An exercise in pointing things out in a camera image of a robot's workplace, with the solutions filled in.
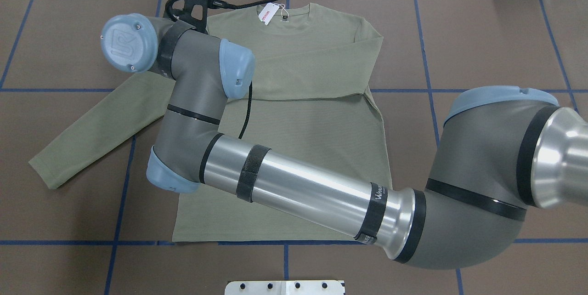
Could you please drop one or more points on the olive green long-sleeve shirt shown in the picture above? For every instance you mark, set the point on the olive green long-sleeve shirt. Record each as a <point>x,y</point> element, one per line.
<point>311,101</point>

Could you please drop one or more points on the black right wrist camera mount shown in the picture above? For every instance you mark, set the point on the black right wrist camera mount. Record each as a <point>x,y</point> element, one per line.
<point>193,12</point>

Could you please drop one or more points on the white hang tag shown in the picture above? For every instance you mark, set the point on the white hang tag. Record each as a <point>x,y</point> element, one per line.
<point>267,13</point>

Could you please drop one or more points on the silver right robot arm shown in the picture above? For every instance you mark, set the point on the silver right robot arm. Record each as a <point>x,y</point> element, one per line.
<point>502,149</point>

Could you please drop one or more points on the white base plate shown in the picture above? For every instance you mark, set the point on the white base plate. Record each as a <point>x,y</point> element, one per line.
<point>286,287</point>

